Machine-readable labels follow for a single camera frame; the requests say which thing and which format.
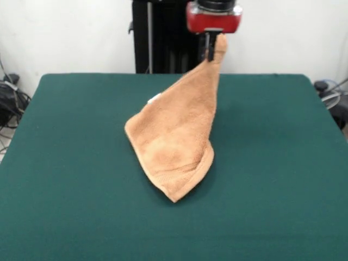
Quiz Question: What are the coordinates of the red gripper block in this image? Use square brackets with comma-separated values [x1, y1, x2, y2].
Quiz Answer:
[186, 8, 243, 63]

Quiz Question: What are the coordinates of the tan terry towel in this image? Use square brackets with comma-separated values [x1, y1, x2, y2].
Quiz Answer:
[124, 35, 228, 203]

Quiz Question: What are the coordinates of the grey wheeled chair base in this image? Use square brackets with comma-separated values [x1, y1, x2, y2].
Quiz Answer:
[313, 78, 348, 130]

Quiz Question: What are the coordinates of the dark green table cloth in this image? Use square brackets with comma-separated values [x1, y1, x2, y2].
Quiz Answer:
[0, 72, 348, 261]

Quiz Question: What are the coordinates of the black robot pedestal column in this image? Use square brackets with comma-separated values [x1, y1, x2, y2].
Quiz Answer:
[128, 0, 212, 74]

